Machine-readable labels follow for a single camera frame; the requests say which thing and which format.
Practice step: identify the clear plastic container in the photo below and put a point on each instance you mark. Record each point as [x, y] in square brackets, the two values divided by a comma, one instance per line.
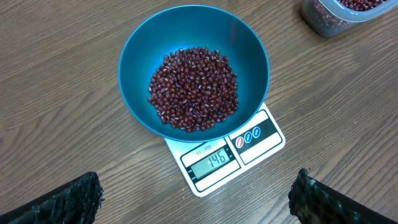
[339, 15]

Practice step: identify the red beans in bowl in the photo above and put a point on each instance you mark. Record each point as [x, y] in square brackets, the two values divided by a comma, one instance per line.
[194, 89]

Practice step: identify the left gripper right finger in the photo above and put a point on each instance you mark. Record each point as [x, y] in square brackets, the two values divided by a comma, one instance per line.
[314, 202]

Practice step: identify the white digital kitchen scale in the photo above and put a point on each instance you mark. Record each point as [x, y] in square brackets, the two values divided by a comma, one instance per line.
[206, 166]

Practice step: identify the blue metal bowl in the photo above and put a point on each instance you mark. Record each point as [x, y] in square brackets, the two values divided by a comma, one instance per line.
[184, 27]

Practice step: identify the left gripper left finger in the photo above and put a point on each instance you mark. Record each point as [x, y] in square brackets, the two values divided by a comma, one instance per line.
[74, 202]

